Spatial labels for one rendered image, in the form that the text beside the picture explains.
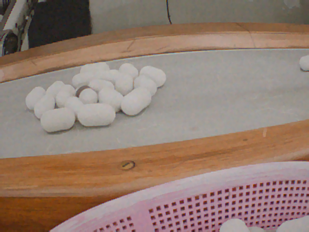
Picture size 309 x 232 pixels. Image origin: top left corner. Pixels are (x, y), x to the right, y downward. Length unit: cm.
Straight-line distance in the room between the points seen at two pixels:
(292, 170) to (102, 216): 12
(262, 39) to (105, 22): 192
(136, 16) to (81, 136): 215
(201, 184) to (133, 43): 38
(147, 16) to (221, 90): 208
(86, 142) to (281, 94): 21
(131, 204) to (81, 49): 40
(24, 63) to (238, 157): 43
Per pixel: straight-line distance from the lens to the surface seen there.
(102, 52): 58
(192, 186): 23
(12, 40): 83
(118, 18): 247
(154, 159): 26
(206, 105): 39
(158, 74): 44
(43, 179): 26
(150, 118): 38
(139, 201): 22
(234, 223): 23
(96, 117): 36
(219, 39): 60
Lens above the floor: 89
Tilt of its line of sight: 24 degrees down
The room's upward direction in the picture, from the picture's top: 6 degrees counter-clockwise
